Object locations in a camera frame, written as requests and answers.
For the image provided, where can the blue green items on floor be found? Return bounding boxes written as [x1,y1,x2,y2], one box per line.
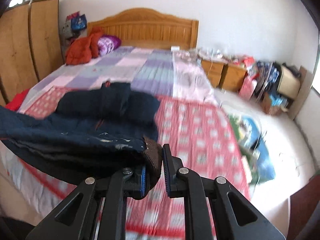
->
[228,113,276,185]

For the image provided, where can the pink red gift bag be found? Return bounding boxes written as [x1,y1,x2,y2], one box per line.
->
[239,76,257,101]

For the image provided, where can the orange red puffer jacket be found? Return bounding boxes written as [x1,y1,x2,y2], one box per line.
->
[66,27,104,66]

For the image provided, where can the navy blue padded jacket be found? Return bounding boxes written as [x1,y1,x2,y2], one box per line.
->
[1,82,162,199]

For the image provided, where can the purple pink patchwork bed quilt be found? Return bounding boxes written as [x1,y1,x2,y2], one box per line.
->
[0,45,221,221]

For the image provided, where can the red garment at bedside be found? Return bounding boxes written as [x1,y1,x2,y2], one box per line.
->
[4,89,30,112]

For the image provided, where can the clutter pile of bags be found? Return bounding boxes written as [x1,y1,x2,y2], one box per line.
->
[246,61,310,119]

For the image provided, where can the small white box on bed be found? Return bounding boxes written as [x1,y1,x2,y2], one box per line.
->
[170,46,180,51]

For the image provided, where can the wooden nightstand drawers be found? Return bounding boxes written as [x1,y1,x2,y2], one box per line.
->
[201,59,247,92]

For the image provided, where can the wooden wardrobe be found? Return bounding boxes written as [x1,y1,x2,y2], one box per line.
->
[1,0,63,106]

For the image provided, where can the wooden headboard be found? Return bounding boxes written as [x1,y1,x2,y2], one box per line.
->
[87,8,199,50]

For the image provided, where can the hanging bags beside wardrobe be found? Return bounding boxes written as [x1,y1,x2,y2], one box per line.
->
[61,11,87,46]

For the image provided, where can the purple white patterned pillow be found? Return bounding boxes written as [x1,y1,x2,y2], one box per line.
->
[98,35,121,56]

